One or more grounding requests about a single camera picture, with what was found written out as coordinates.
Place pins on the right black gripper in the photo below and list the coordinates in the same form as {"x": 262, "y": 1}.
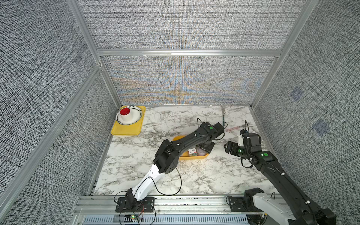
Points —
{"x": 235, "y": 146}

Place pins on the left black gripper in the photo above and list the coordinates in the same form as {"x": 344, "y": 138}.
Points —
{"x": 209, "y": 150}

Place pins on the white patterned bowl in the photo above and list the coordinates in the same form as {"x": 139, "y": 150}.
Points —
{"x": 136, "y": 114}

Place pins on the yellow plastic storage box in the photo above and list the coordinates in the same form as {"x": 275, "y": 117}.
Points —
{"x": 185, "y": 156}

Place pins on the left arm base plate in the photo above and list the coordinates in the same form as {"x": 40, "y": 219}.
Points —
{"x": 145, "y": 205}

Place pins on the pink handled fork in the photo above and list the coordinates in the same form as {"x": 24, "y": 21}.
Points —
{"x": 232, "y": 128}

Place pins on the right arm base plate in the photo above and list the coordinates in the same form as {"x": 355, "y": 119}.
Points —
{"x": 239, "y": 204}

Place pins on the paper clip box front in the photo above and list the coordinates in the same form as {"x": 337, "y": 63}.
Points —
{"x": 192, "y": 152}

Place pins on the white cup red inside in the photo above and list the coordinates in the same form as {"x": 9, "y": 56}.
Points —
{"x": 125, "y": 112}

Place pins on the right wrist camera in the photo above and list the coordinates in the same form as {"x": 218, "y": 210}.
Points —
{"x": 243, "y": 138}

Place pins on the yellow flat tray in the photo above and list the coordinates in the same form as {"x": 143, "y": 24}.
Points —
{"x": 128, "y": 130}

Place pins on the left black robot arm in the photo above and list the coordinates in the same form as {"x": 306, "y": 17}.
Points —
{"x": 168, "y": 155}

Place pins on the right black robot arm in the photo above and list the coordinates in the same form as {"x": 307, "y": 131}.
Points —
{"x": 304, "y": 211}

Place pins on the green handled fork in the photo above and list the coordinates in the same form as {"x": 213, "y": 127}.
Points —
{"x": 223, "y": 115}

